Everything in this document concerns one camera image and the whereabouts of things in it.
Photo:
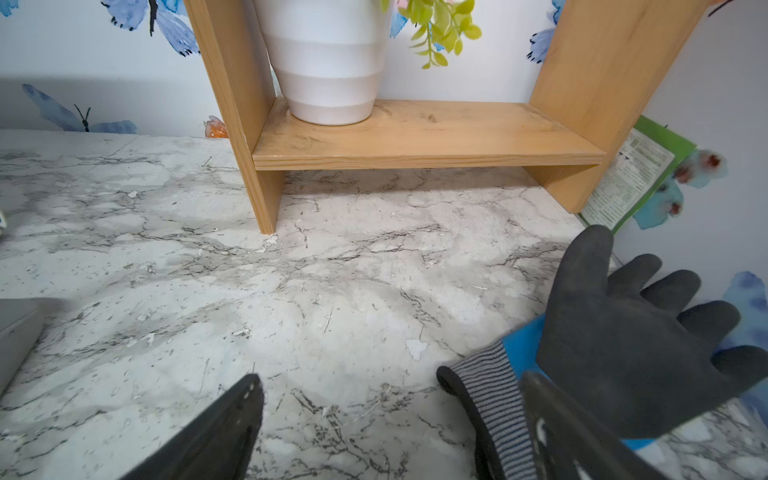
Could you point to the white ribbed flower pot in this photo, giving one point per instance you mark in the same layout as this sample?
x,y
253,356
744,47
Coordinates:
x,y
328,56

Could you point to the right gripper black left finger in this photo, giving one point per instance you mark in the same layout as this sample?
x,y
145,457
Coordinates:
x,y
217,444

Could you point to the green and white leaflet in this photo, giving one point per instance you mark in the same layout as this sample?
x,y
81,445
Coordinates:
x,y
639,183

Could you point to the black and blue work glove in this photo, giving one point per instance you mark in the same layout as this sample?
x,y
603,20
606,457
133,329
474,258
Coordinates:
x,y
628,346

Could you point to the green artificial plant with flowers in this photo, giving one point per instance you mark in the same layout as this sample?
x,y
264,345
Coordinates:
x,y
441,27

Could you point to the wooden desktop shelf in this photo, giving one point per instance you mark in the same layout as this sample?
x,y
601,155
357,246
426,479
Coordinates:
x,y
603,66

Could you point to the silver laptop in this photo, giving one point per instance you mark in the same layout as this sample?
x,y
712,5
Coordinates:
x,y
22,322

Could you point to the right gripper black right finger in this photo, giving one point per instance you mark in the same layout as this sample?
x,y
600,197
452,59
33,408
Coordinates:
x,y
568,443

